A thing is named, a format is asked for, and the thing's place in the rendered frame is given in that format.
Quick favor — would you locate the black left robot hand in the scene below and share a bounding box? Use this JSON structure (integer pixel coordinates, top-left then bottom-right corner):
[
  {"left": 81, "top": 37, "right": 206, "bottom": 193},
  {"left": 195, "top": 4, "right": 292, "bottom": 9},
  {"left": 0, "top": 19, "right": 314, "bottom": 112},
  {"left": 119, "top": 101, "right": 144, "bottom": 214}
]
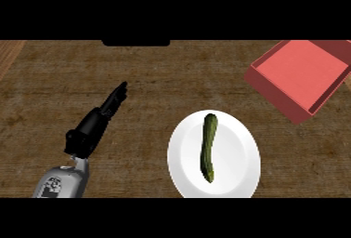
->
[{"left": 63, "top": 81, "right": 128, "bottom": 160}]

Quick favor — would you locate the white oval plate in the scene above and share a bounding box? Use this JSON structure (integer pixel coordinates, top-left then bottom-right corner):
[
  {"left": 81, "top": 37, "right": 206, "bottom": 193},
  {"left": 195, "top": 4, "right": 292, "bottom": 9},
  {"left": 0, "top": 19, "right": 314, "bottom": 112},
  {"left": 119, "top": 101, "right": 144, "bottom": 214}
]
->
[{"left": 165, "top": 109, "right": 262, "bottom": 199}]

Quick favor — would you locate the red open box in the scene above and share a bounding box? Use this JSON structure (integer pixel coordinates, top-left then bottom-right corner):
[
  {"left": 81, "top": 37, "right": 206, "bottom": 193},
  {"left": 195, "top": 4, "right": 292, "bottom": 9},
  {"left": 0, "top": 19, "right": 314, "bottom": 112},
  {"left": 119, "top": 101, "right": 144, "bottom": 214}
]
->
[{"left": 243, "top": 40, "right": 351, "bottom": 126}]

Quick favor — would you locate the green cucumber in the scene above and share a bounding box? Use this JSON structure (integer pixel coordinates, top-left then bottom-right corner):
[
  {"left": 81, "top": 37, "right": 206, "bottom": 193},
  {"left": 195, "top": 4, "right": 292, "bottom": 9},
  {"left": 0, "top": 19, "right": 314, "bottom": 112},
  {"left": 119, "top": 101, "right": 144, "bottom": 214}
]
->
[{"left": 200, "top": 112, "right": 220, "bottom": 184}]

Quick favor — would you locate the black appliance edge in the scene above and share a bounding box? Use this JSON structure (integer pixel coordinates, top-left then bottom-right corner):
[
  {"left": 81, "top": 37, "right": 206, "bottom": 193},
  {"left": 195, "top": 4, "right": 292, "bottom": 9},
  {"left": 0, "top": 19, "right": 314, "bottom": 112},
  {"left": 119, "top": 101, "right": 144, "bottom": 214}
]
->
[{"left": 102, "top": 40, "right": 171, "bottom": 47}]

